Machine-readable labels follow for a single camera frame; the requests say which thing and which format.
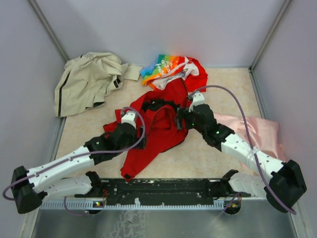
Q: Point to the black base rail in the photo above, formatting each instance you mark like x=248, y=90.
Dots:
x=155, y=192

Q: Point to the red jacket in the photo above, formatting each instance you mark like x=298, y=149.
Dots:
x=158, y=109

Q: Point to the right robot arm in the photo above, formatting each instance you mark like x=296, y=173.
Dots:
x=282, y=183

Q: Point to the aluminium frame post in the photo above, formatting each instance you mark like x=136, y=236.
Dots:
x=269, y=36
x=48, y=29

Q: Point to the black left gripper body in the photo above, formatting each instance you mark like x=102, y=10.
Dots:
x=140, y=146

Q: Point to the left aluminium frame post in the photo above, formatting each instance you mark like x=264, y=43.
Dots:
x=48, y=29

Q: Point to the right aluminium frame post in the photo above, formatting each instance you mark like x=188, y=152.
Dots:
x=269, y=36

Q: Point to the beige jacket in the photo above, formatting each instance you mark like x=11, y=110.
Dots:
x=88, y=79

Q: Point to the rainbow white red garment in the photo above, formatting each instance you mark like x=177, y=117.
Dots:
x=167, y=68

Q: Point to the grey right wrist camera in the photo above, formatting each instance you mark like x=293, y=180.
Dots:
x=197, y=99

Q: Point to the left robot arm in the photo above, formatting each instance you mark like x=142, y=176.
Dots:
x=31, y=187

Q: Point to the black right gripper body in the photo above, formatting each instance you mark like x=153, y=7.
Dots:
x=190, y=122

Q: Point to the pink satin cloth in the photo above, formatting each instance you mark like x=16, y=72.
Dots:
x=263, y=133

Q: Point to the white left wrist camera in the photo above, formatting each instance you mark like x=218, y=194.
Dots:
x=130, y=118

